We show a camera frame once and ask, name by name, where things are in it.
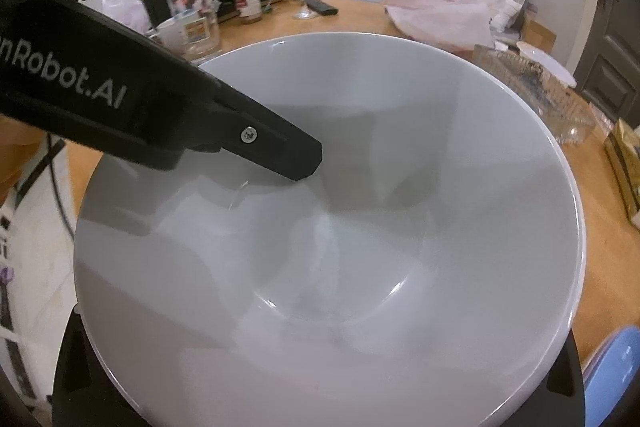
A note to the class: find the blue plate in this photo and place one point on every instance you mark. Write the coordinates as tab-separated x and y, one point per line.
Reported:
617	377

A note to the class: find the glass ashtray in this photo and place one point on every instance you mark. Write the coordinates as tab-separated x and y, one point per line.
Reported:
540	92

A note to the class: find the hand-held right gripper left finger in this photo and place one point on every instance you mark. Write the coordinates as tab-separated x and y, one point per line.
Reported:
75	382

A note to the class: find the dark brown door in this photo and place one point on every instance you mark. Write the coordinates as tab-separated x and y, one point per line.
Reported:
615	32

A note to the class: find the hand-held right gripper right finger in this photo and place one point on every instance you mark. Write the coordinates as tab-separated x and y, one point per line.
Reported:
565	402

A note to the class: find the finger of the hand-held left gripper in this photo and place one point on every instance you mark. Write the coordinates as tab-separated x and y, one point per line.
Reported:
280	147

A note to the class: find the green lidded jar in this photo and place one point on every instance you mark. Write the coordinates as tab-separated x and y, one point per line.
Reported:
248	2

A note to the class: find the white mug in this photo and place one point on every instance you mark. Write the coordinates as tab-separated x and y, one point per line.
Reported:
170	34

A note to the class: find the pink white plastic bag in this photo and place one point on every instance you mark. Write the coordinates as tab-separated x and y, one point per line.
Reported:
125	4

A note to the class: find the printed glass mug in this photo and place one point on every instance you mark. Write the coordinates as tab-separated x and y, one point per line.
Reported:
192	12

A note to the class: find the black smartphone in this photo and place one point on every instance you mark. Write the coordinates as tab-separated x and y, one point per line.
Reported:
322	7

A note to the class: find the large white bowl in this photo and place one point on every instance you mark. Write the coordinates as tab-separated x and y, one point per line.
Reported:
400	232

